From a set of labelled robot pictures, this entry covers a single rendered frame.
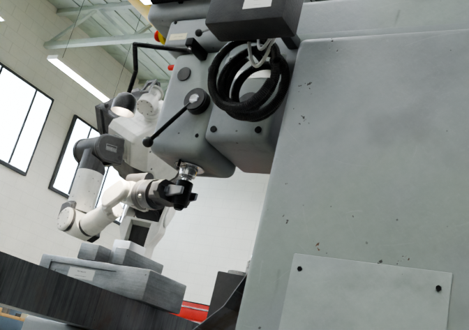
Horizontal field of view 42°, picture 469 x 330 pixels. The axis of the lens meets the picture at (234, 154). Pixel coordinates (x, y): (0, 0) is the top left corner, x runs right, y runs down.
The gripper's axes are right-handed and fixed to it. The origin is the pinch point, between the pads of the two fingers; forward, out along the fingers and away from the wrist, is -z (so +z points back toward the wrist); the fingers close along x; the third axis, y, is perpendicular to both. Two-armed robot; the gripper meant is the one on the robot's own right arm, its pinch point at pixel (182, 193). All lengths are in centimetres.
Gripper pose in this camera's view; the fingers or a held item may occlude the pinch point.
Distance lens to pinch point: 169.2
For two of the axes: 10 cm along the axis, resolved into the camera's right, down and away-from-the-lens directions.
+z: -7.2, 0.7, 6.9
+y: -2.3, 9.1, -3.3
